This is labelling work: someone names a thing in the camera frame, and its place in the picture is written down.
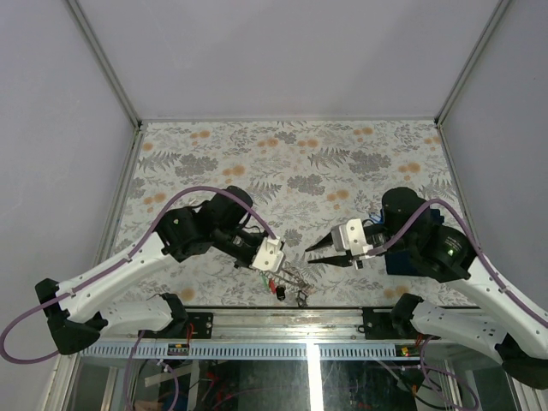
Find metal key organizer ring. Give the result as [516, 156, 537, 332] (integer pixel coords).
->
[259, 256, 318, 307]

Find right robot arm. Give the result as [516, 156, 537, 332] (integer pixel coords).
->
[308, 187, 547, 390]

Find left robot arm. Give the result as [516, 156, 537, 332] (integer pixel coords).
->
[35, 186, 285, 355]

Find dark blue cloth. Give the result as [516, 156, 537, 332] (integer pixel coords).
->
[384, 252, 421, 277]

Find key with blue tag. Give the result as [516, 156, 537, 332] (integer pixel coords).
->
[369, 212, 384, 224]

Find floral table mat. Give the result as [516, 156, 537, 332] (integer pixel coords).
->
[116, 120, 468, 307]

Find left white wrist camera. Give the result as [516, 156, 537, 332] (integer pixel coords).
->
[250, 236, 286, 273]

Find aluminium front rail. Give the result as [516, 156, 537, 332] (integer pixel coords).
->
[63, 307, 526, 343]

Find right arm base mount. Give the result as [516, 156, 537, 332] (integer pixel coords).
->
[359, 307, 420, 341]

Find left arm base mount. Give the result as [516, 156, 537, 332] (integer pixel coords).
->
[144, 312, 213, 340]

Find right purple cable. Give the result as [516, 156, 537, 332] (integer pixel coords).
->
[367, 198, 548, 408]

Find slotted cable duct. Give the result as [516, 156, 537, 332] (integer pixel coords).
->
[80, 342, 420, 360]

